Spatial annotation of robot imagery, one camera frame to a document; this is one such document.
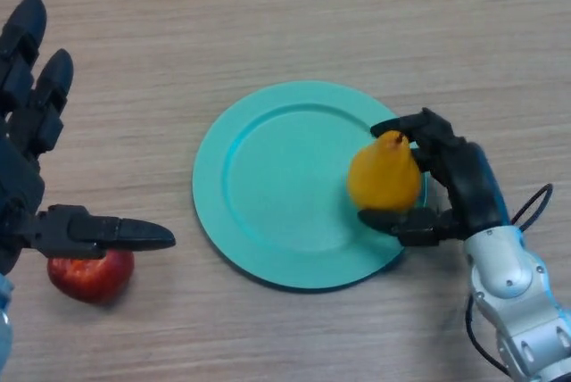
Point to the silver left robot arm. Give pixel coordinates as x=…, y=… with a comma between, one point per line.
x=4, y=310

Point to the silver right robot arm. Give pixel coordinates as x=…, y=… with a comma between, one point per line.
x=513, y=275

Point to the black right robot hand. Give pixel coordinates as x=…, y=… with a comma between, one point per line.
x=473, y=190

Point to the green round plate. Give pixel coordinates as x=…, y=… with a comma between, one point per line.
x=276, y=185

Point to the red apple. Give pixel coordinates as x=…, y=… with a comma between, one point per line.
x=93, y=277

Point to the yellow pear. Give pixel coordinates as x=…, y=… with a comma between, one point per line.
x=383, y=176

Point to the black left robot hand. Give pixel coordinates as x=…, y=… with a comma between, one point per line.
x=22, y=176

